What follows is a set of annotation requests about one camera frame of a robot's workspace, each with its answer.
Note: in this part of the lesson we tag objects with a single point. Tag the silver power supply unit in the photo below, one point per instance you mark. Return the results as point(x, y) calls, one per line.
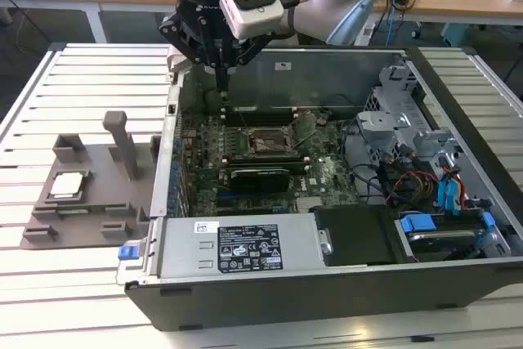
point(184, 247)

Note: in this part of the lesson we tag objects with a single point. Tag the black graphics card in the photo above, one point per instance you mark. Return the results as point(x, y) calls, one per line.
point(259, 180)

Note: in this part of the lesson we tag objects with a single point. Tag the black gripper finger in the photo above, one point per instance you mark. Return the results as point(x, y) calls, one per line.
point(251, 48)
point(184, 38)

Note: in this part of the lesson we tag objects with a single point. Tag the CPU socket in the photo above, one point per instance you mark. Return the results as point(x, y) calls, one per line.
point(265, 136)

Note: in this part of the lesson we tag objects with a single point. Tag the silver chipset heatsink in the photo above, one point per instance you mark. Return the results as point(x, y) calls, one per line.
point(308, 204)

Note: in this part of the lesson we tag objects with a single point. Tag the grey-brown parts rack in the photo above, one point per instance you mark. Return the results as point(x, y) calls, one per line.
point(102, 185)

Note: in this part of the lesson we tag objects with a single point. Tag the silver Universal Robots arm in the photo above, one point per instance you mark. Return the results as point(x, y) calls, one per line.
point(310, 10)

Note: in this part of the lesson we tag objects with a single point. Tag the blue plastic clip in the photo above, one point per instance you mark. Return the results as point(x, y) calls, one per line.
point(489, 220)

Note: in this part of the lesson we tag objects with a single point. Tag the black RAM slot bank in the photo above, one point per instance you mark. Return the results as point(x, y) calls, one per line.
point(298, 165)
point(261, 118)

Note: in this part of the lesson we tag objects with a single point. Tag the silver metal bracket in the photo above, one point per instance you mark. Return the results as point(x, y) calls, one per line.
point(326, 242)

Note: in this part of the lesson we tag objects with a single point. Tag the green motherboard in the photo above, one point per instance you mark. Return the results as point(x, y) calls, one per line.
point(327, 169)

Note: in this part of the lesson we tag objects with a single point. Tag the white power strip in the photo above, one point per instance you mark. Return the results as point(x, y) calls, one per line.
point(366, 36)

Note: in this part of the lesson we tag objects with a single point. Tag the hard disk in blue carrier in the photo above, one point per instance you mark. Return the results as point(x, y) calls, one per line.
point(417, 224)

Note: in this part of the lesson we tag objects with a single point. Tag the blue plastic case latch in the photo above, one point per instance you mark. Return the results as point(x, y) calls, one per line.
point(127, 253)

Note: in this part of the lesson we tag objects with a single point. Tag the black plastic bay cover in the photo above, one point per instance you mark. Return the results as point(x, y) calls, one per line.
point(355, 234)

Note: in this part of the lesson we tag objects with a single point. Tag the coin cell battery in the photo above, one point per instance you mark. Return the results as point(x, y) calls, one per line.
point(322, 119)

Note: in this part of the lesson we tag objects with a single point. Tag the silver CPU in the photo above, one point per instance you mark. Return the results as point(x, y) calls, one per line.
point(66, 183)

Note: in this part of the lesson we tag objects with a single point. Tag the black open PC case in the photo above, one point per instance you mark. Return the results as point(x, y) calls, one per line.
point(286, 300)

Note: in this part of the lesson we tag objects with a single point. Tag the silver metal drive cage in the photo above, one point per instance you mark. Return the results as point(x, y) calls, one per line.
point(398, 120)

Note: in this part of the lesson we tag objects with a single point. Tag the black chair caster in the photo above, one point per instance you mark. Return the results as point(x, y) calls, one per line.
point(417, 34)

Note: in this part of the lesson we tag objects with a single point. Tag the teal plastic box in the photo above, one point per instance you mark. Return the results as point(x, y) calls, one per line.
point(457, 34)

